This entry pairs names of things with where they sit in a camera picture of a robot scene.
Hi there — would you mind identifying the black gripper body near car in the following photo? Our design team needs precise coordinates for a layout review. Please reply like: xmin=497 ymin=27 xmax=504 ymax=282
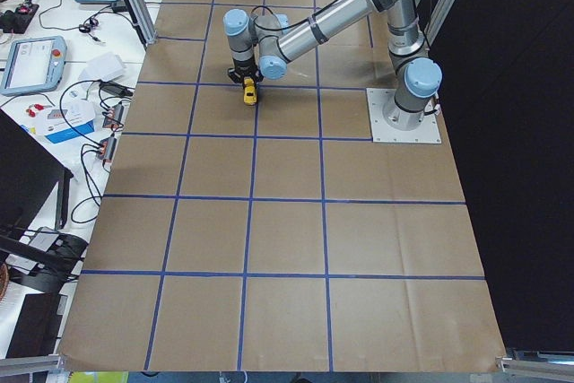
xmin=227 ymin=66 xmax=262 ymax=85

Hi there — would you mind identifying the metal base plate near car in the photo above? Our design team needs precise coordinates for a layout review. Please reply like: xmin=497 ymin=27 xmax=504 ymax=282
xmin=366 ymin=88 xmax=442 ymax=144

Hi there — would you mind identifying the white cardboard box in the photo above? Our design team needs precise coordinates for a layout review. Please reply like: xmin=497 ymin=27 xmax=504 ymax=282
xmin=79 ymin=51 xmax=126 ymax=81

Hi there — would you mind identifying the yellow beetle toy car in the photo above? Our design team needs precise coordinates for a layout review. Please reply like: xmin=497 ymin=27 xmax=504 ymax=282
xmin=243 ymin=77 xmax=257 ymax=106

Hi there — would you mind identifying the teach pendant near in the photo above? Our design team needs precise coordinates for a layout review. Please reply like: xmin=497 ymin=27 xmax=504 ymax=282
xmin=1 ymin=36 xmax=67 ymax=96

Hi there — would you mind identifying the robot arm near yellow car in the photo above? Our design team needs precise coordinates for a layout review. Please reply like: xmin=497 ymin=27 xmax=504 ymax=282
xmin=222 ymin=0 xmax=443 ymax=131

